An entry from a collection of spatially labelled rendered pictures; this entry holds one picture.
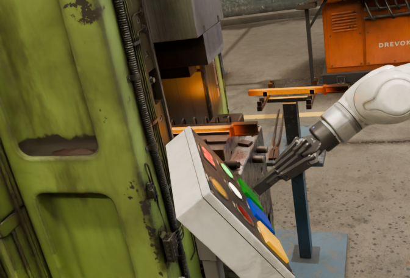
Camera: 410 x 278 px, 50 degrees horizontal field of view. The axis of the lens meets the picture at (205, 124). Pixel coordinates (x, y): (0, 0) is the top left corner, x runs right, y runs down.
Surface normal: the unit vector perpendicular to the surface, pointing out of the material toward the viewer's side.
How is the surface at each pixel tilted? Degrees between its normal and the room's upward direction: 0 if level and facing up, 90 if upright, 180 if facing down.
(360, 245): 0
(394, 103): 71
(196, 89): 90
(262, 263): 90
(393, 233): 0
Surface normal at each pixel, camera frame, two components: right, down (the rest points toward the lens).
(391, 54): -0.29, 0.40
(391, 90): -0.22, 0.14
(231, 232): 0.14, 0.35
